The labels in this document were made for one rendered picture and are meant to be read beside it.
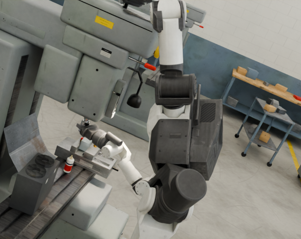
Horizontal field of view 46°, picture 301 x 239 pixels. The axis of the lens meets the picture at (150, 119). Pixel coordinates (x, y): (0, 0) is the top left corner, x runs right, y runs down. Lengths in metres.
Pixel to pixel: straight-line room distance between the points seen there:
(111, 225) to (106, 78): 0.88
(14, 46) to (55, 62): 0.20
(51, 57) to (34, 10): 0.23
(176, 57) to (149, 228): 0.66
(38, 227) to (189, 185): 0.80
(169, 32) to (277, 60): 7.08
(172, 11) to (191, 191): 0.64
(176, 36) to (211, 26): 6.93
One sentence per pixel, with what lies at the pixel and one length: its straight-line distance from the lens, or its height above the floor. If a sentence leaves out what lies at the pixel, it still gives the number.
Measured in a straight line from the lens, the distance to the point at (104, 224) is 2.16.
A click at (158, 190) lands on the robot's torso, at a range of 1.31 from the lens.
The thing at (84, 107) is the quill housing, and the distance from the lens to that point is 1.83.
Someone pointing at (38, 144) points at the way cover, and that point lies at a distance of 2.29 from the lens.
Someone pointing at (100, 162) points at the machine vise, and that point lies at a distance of 2.15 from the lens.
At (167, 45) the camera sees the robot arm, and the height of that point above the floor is 1.88.
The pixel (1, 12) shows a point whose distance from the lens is 1.96.
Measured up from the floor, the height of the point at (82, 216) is 0.82.
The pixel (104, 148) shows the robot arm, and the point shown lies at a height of 1.23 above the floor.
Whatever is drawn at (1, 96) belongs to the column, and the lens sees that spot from 1.90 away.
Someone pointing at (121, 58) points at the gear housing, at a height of 1.69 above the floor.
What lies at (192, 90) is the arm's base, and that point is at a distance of 1.34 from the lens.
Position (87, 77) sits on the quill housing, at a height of 1.53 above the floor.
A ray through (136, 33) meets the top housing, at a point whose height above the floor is 1.82.
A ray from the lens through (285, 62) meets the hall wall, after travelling 8.34.
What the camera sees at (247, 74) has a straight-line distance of 7.77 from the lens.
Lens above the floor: 2.09
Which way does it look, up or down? 21 degrees down
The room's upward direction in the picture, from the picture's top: 23 degrees clockwise
